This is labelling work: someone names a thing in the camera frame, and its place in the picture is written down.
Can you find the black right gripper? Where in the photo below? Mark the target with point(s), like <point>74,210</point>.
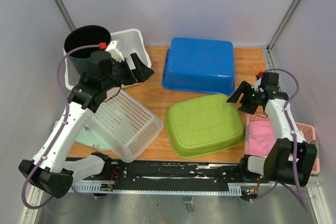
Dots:
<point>244,86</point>

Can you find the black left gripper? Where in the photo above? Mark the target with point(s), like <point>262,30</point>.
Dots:
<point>142,72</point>

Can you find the blue plastic tub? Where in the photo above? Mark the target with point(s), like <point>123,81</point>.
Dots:
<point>200,65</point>

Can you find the white perforated basket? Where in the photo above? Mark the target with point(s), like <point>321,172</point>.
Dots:
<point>125,125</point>

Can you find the green plastic tub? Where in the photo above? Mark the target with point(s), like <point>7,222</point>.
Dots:
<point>203,126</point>

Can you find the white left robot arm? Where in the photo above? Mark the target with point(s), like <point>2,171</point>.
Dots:
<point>49,170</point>

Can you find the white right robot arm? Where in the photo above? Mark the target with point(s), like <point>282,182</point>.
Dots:
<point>291,158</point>

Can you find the white plastic bin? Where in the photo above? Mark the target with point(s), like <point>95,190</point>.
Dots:
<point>131,42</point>

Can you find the pink folded cloth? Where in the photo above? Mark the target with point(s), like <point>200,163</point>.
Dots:
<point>261,138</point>

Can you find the dark round bucket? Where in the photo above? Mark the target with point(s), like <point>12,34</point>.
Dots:
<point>85,36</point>

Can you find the pink perforated basket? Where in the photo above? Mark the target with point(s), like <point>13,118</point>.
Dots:
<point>307,131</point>

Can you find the green printed cloth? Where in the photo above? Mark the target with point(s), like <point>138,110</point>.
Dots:
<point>90,138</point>

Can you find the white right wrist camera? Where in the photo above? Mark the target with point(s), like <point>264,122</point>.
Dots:
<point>269,81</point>

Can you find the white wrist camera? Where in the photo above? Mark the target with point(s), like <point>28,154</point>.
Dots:
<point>269,81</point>
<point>114,48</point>

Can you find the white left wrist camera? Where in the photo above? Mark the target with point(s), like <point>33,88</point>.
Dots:
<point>114,48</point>

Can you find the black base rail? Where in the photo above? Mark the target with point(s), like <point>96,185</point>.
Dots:
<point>168,178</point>

